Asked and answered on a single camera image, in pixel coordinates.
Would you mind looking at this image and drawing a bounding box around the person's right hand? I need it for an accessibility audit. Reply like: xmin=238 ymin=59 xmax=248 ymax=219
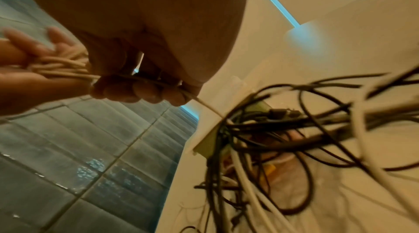
xmin=16 ymin=0 xmax=254 ymax=106

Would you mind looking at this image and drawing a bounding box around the person's left hand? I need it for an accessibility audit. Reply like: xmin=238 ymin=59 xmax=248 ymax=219
xmin=0 ymin=27 xmax=96 ymax=124

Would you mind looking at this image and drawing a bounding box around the white table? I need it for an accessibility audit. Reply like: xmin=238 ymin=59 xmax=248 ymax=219
xmin=154 ymin=30 xmax=419 ymax=233

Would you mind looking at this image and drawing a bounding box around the white plastic pouch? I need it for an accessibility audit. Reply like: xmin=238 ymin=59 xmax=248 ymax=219
xmin=191 ymin=76 xmax=328 ymax=202

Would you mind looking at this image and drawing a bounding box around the tangle of cables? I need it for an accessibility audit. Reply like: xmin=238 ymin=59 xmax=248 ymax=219
xmin=178 ymin=65 xmax=419 ymax=233

